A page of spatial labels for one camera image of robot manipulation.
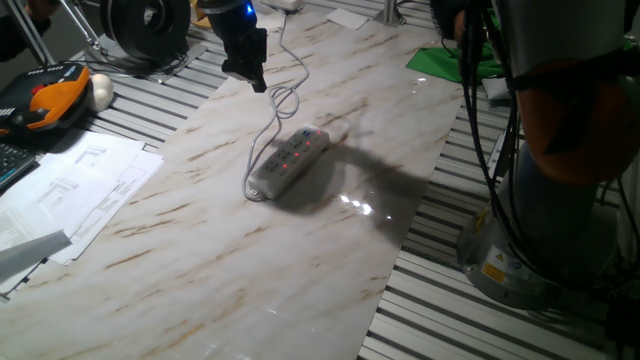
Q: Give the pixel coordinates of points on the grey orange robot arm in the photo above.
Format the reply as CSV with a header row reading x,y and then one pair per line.
x,y
565,125

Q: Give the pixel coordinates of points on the plain white power strip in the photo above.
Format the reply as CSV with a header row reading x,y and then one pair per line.
x,y
286,4

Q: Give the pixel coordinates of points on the white power strip red lights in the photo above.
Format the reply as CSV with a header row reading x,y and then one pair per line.
x,y
290,162

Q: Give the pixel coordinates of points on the upright aluminium post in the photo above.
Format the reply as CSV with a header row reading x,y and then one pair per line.
x,y
390,12

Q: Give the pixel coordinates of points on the dark sleeved bystander forearm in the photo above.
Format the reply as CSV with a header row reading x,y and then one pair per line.
x,y
17,37

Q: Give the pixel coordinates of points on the round wooden board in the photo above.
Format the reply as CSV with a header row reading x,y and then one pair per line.
x,y
202,23

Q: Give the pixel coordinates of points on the white grey pad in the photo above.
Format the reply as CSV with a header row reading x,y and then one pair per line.
x,y
496,90

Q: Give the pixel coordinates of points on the dark sleeved seated person forearm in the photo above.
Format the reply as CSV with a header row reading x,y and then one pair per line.
x,y
442,15

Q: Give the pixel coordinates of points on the flat grey metal bar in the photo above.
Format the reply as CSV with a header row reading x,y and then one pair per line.
x,y
30,252

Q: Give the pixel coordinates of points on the bystander hand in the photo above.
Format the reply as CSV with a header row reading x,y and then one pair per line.
x,y
42,7

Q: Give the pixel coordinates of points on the white rounded plastic object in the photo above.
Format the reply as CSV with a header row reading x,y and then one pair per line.
x,y
101,91

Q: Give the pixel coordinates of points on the black keyboard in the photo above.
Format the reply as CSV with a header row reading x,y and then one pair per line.
x,y
12,162

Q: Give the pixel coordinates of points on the slanted aluminium frame profile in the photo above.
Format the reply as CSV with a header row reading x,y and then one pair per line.
x,y
30,32

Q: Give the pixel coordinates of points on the marble pattern table mat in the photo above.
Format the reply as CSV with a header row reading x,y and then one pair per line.
x,y
200,260

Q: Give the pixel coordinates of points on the small white paper card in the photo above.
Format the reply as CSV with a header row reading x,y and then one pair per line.
x,y
347,18

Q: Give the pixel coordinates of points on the green cloth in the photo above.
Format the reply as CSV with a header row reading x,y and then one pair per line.
x,y
440,65

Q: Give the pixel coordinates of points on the black filament spool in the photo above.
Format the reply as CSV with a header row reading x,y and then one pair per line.
x,y
135,30

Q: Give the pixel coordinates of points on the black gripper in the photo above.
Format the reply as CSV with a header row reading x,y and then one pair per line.
x,y
232,30

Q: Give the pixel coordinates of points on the orange black teach pendant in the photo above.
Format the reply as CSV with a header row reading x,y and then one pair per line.
x,y
55,100

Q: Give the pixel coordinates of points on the printed white paper sheet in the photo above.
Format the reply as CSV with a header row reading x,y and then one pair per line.
x,y
65,185
135,180

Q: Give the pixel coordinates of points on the seated person right hand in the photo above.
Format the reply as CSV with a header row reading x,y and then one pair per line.
x,y
460,32

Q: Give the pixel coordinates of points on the grey spool stand plate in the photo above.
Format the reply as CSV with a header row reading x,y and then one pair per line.
x,y
192,52

